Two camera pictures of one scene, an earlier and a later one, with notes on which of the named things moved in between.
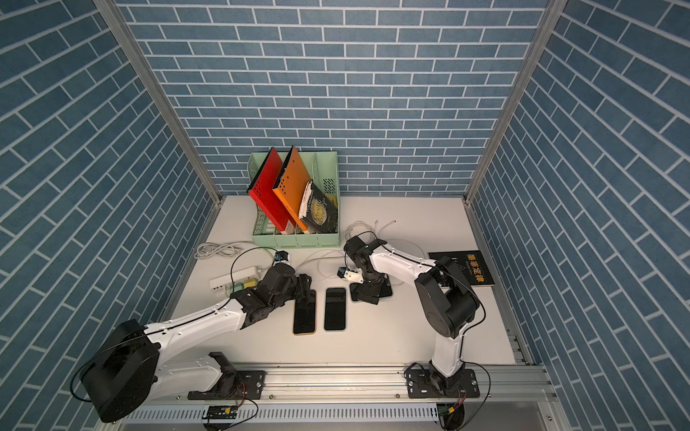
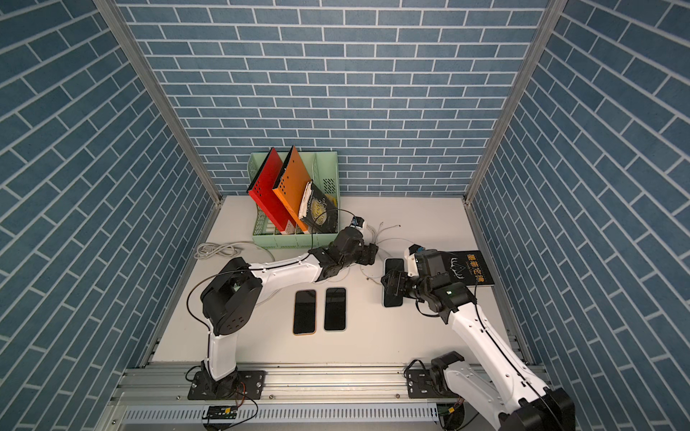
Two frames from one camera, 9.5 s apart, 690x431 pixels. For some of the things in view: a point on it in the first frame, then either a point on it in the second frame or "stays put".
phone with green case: (370, 292) to (391, 265)
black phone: (335, 309) stays put
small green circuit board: (221, 412) stays put
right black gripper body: (371, 278) to (414, 285)
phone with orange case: (305, 315) stays put
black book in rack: (317, 212) stays put
